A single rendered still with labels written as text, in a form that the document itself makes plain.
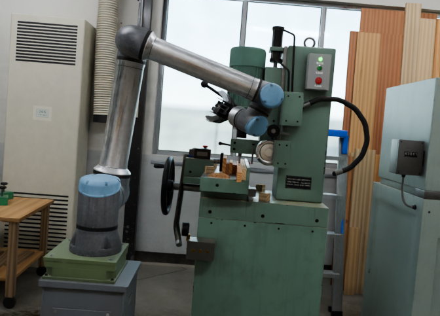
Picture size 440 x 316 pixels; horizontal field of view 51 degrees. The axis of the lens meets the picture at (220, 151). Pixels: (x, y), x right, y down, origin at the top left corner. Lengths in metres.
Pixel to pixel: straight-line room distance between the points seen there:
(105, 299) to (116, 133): 0.62
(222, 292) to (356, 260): 1.55
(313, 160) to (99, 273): 1.08
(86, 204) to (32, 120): 1.90
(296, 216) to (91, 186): 0.91
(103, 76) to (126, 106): 1.68
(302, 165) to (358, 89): 1.55
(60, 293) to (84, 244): 0.18
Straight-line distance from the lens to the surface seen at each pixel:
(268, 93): 1.72
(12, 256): 2.91
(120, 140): 1.88
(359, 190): 3.51
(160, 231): 3.74
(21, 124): 3.59
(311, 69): 2.15
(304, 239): 2.14
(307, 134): 2.20
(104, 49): 3.57
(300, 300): 2.22
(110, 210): 1.74
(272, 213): 2.10
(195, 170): 2.23
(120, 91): 1.87
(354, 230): 3.48
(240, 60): 2.22
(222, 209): 2.09
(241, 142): 2.25
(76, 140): 3.47
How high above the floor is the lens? 1.12
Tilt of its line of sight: 3 degrees down
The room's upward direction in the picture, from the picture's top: 5 degrees clockwise
